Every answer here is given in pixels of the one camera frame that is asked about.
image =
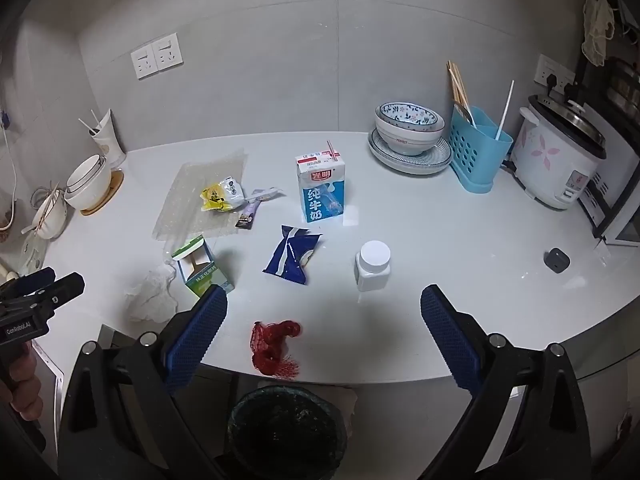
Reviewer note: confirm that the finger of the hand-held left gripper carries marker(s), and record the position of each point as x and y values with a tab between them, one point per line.
30	280
60	290

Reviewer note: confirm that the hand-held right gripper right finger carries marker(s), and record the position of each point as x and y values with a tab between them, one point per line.
450	340

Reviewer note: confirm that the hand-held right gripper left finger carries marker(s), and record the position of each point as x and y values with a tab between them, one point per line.
196	340

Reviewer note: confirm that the white tissue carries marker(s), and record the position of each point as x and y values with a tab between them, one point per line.
150	295

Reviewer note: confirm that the small green carton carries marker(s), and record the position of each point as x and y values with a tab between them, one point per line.
200	272

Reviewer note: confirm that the red net bag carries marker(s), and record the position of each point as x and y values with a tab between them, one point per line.
272	347

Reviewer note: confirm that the white plastic bottle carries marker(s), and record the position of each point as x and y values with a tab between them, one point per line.
372	267

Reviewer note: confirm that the round perforated trash bin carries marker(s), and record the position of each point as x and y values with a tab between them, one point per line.
287	427

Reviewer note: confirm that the dark blue snack wrapper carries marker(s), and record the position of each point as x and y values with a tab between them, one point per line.
290	255

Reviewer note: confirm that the clear bubble wrap sheet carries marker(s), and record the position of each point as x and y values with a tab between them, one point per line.
190	195

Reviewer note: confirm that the person's left hand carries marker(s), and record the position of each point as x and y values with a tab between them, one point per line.
26	392

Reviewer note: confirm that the round wooden coaster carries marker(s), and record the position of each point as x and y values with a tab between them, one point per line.
112	192

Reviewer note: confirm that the stack of white bowls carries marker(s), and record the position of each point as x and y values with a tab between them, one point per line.
90	182

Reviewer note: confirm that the small grey box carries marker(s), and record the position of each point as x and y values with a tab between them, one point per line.
557	260

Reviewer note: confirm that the purple sachet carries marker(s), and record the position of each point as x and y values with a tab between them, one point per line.
252	207

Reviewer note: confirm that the yellow snack packet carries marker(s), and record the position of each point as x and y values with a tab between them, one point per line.
220	195

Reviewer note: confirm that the white chopstick cup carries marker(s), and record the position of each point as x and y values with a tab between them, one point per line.
110	137

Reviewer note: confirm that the striped rim plate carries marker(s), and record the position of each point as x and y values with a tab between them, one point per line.
430	162

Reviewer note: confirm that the blue cutlery holder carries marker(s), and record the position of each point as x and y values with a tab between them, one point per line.
477	157

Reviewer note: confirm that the blue and white milk carton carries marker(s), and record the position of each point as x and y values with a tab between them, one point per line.
322	195

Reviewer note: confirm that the white bowl with red rim line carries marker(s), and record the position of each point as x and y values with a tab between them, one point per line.
407	140

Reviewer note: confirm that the white floral rice cooker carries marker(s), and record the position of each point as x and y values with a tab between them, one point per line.
550	160

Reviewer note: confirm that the microwave oven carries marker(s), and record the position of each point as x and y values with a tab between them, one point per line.
617	205

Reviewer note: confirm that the metal spoon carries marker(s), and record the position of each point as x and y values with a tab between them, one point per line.
465	114

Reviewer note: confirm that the floral patterned bowl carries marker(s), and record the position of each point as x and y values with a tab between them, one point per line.
407	111

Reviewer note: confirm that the white plastic spoon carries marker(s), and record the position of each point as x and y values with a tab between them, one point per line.
505	110

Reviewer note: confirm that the wooden chopsticks bundle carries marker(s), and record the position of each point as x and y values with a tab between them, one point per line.
457	85

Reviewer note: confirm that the hanging white cloth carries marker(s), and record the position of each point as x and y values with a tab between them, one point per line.
597	27

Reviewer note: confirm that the white wall socket with plug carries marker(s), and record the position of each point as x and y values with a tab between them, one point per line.
552	77

